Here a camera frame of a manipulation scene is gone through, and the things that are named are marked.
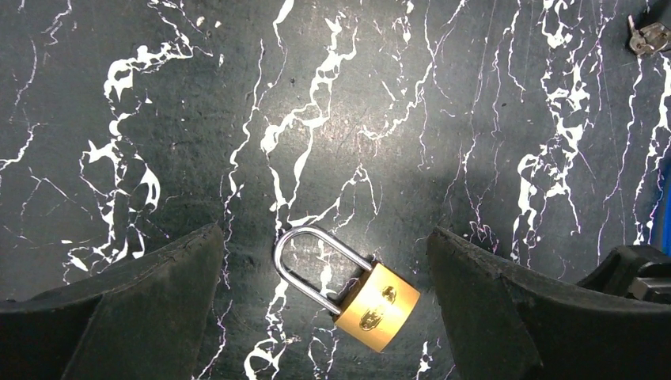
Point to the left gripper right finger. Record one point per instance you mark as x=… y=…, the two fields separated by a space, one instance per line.
x=506 y=321

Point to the blue cable bike lock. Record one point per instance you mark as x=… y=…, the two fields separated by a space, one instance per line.
x=665 y=215

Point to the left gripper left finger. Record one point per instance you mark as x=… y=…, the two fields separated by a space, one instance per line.
x=139 y=319

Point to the silver keys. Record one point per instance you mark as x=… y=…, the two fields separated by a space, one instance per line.
x=650 y=39

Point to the brass padlock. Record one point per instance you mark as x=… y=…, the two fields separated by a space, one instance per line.
x=377 y=307

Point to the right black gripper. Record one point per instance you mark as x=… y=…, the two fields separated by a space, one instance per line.
x=639 y=272

